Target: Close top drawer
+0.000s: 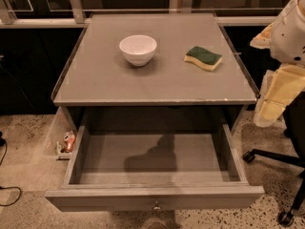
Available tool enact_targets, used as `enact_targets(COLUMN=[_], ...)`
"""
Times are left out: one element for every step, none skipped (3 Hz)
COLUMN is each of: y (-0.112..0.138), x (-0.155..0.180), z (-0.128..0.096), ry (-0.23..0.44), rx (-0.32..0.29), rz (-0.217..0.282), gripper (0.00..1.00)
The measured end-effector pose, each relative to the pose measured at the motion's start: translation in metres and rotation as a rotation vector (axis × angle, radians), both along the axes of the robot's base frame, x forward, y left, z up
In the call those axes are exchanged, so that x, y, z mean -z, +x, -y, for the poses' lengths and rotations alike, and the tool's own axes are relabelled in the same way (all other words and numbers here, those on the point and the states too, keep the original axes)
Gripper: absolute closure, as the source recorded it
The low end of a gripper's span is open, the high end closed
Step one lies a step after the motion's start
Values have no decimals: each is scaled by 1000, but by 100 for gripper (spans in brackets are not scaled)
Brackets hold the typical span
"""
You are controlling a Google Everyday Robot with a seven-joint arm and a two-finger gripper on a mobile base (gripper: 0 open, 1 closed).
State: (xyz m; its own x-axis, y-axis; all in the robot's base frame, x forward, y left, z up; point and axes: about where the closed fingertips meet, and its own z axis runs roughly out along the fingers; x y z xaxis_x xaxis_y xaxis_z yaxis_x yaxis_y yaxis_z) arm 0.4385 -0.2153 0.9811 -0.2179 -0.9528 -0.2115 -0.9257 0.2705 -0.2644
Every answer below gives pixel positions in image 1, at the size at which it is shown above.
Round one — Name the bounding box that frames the green and yellow sponge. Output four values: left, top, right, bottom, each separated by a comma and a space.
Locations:
184, 46, 222, 72

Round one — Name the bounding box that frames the grey top drawer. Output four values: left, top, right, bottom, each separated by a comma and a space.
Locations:
46, 124, 264, 212

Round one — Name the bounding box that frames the black floor cable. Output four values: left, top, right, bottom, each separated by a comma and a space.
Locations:
0, 131, 23, 208

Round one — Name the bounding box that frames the white ceramic bowl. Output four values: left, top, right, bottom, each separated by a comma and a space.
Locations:
119, 35, 157, 67

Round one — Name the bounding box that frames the metal window frame rail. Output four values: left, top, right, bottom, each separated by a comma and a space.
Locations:
1, 0, 289, 29

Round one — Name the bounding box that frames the clear plastic side bin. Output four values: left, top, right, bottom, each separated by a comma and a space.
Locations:
44, 107, 77, 160

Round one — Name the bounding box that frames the black office chair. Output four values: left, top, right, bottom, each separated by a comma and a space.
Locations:
242, 92, 305, 227

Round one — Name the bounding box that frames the grey cabinet table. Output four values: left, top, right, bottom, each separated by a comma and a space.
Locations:
51, 12, 261, 135

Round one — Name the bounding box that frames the metal drawer knob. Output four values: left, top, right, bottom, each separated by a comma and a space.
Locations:
152, 200, 161, 211

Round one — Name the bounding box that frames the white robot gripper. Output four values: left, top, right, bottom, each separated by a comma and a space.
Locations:
250, 0, 305, 127

